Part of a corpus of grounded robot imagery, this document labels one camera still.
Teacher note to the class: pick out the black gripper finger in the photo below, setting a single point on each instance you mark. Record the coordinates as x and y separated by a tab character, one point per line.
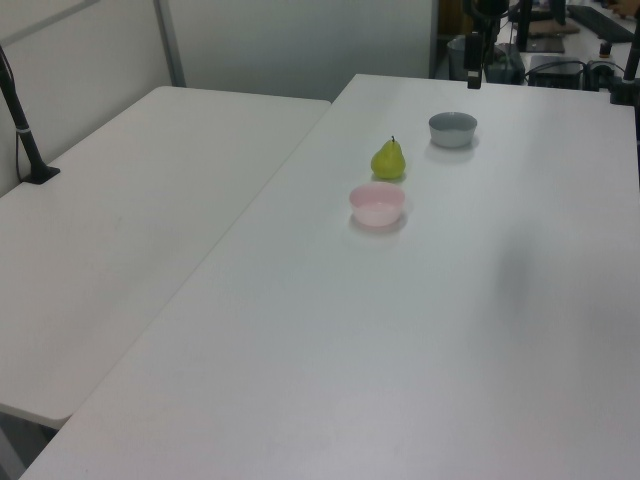
470	80
477	80

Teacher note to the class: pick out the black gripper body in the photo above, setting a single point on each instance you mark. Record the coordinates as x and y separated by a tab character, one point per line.
473	50

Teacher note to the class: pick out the green yellow pear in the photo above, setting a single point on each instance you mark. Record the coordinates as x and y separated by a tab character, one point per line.
388	162

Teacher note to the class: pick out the grey plastic bowl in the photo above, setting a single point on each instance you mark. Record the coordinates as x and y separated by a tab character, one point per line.
451	132

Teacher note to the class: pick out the pink plastic bowl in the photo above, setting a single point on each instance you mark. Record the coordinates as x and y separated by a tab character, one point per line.
376	206

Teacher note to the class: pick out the grey waste bin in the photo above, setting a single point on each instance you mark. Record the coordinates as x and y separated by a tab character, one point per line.
456	57

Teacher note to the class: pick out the grey green equipment box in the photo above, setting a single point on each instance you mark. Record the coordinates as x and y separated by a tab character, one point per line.
507	67

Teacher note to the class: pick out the black monitor pole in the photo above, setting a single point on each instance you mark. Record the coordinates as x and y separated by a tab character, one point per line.
523	25

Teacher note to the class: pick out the black electronics box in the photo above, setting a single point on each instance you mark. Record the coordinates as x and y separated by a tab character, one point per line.
555	72

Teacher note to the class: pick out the black keyboard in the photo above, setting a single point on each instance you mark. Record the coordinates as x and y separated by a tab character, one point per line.
602	22

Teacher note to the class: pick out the white side table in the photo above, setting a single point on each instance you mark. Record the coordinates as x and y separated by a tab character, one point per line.
125	225

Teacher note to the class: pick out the black camera stand with joint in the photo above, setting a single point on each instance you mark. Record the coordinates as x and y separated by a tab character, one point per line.
629	70

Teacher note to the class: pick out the grey partition frame post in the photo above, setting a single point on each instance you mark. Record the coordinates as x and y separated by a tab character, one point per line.
170	40

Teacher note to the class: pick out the black camera pole with clamp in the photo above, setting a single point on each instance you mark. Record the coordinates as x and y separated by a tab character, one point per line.
25	135

